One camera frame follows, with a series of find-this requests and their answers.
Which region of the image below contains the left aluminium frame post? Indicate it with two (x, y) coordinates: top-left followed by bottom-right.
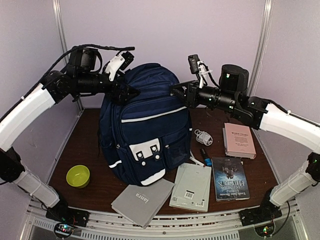
(52, 0), (84, 114)

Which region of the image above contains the white charger with cable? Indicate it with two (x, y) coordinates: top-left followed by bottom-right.
(194, 129), (214, 146)

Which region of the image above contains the blue black marker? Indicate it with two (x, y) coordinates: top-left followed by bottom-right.
(200, 148), (212, 167)

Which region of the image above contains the aluminium front rail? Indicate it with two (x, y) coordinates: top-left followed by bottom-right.
(18, 200), (309, 240)

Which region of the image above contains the grey hardcover book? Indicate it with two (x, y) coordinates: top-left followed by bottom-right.
(111, 179), (175, 229)

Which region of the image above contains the light grey barcode notebook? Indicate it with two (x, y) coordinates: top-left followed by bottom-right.
(169, 163), (212, 213)

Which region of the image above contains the red white marker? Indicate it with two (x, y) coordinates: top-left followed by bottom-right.
(189, 157), (205, 167)

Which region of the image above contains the right aluminium frame post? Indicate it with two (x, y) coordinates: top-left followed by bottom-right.
(247, 0), (274, 96)

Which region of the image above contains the navy blue student backpack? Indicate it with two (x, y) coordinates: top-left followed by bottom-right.
(97, 63), (192, 186)

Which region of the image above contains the dark Wuthering Heights book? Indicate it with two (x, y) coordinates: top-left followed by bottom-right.
(211, 157), (250, 202)

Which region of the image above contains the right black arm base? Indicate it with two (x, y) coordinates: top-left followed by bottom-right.
(238, 188), (282, 226)

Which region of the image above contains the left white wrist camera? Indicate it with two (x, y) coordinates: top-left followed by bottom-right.
(102, 51), (134, 82)

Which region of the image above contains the lime green bowl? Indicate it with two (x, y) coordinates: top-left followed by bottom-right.
(65, 165), (91, 189)

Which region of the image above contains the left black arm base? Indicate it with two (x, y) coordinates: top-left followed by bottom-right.
(45, 202), (90, 227)

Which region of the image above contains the pink paperback book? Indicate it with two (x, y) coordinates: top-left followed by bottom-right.
(222, 123), (257, 160)

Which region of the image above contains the aluminium frame post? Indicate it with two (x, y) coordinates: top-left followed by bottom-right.
(52, 0), (84, 114)
(247, 0), (274, 96)

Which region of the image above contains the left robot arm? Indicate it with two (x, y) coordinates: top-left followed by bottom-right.
(0, 44), (140, 222)

